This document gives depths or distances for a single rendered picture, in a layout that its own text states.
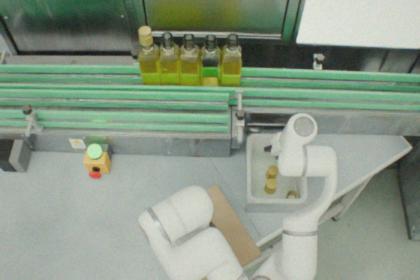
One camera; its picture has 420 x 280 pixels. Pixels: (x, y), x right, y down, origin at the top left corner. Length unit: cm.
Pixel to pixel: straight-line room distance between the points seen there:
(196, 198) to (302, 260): 29
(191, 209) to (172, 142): 39
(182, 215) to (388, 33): 83
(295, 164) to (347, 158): 47
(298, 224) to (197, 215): 24
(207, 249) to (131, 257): 36
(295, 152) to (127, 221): 57
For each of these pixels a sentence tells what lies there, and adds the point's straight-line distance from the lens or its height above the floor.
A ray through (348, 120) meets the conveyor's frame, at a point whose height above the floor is 84.
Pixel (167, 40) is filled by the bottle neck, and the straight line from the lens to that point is 119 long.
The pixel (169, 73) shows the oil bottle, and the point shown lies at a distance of 127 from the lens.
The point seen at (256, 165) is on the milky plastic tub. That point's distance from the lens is 140.
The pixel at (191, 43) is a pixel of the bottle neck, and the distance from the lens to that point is 119.
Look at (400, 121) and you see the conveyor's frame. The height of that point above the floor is 84.
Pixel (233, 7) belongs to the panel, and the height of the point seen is 113.
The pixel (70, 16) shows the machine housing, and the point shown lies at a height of 105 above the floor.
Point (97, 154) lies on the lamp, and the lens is 136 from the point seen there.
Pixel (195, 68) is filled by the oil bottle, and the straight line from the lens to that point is 124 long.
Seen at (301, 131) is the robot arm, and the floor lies 112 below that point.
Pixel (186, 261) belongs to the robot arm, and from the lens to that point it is 101.
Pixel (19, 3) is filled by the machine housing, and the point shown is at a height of 111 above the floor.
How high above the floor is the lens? 202
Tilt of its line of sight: 58 degrees down
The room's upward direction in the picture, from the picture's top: straight up
